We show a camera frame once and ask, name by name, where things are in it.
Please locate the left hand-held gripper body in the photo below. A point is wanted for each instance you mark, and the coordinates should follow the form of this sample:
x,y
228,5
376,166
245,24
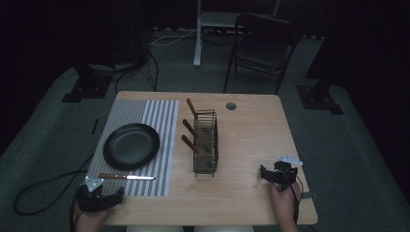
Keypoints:
x,y
92,199

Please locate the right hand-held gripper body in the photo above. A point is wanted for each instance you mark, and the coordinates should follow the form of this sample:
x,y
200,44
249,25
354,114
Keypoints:
x,y
285,174

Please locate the person's left hand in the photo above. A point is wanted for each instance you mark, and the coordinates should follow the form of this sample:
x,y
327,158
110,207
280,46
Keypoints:
x,y
87,220

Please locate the person's right hand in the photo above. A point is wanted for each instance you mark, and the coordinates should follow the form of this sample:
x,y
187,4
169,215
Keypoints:
x,y
284,201

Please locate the grey tape strip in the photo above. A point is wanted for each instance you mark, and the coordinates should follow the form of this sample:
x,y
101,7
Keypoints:
x,y
309,195

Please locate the black round plate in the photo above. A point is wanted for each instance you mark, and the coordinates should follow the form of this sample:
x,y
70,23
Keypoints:
x,y
130,147

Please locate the small black bar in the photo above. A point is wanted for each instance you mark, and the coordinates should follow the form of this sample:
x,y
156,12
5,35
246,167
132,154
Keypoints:
x,y
95,126

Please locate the grey table grommet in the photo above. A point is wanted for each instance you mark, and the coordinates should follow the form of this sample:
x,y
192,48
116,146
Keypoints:
x,y
231,106

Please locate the grey striped placemat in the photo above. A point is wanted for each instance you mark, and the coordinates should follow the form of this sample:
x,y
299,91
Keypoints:
x,y
161,112

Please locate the black folding chair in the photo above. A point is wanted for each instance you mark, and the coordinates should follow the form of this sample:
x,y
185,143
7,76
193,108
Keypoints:
x,y
264,35

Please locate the white metal stand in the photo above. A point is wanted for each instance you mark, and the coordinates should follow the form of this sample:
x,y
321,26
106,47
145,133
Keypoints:
x,y
198,38

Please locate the black stand with base plate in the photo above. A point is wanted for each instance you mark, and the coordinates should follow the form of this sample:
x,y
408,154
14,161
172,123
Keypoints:
x,y
317,100
87,87

